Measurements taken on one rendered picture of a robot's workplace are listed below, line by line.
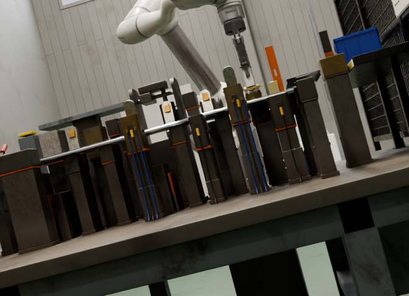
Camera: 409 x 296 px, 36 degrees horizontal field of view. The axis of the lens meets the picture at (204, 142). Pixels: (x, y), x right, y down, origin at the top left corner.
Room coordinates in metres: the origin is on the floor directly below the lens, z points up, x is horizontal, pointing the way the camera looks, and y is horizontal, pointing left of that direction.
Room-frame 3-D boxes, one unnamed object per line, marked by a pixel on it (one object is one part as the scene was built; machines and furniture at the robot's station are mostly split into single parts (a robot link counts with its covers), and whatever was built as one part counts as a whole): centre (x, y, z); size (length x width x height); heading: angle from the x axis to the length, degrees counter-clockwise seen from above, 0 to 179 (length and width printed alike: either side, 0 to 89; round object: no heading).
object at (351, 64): (2.33, -0.66, 1.02); 0.90 x 0.22 x 0.03; 174
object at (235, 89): (1.96, -0.13, 0.87); 0.12 x 0.07 x 0.35; 174
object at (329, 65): (2.01, -0.47, 0.88); 0.08 x 0.08 x 0.36; 84
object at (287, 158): (1.96, -0.26, 0.84); 0.12 x 0.07 x 0.28; 174
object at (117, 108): (2.58, 0.45, 1.16); 0.37 x 0.14 x 0.02; 84
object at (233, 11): (2.17, -0.21, 1.32); 0.09 x 0.09 x 0.06
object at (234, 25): (2.17, -0.21, 1.25); 0.08 x 0.07 x 0.09; 174
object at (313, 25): (2.13, -0.47, 1.17); 0.12 x 0.01 x 0.34; 174
